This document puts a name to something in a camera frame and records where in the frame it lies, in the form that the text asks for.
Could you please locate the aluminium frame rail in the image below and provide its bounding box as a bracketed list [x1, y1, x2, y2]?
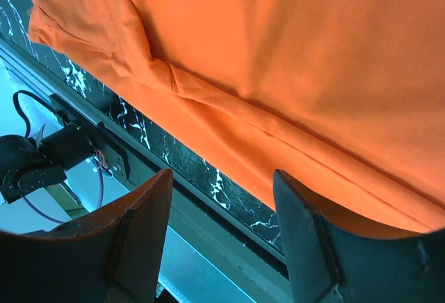
[1, 38, 276, 272]

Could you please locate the orange t shirt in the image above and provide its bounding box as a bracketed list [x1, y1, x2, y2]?
[29, 0, 444, 237]

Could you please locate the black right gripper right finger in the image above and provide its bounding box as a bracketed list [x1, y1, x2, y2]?
[273, 170, 444, 302]

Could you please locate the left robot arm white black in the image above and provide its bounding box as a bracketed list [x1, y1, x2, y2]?
[1, 90, 93, 204]

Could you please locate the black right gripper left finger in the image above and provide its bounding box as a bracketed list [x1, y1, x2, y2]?
[1, 170, 173, 302]

